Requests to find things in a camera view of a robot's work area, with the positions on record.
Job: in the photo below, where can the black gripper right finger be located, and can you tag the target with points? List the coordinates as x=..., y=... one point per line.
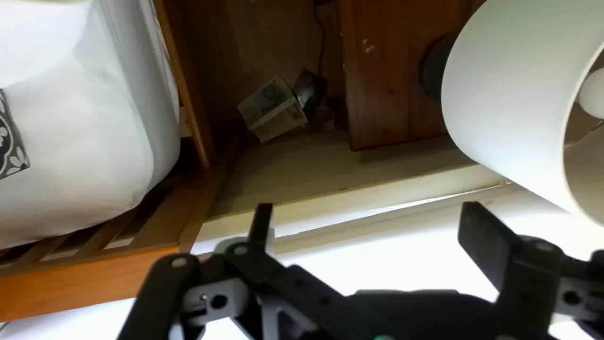
x=535, y=275

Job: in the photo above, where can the white shade table lamp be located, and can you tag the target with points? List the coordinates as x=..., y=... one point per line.
x=516, y=94

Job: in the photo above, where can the wooden nightstand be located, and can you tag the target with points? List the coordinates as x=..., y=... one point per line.
x=389, y=75

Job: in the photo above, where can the white pillow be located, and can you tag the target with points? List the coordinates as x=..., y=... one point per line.
x=82, y=124

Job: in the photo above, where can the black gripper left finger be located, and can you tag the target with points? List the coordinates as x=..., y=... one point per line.
x=189, y=294

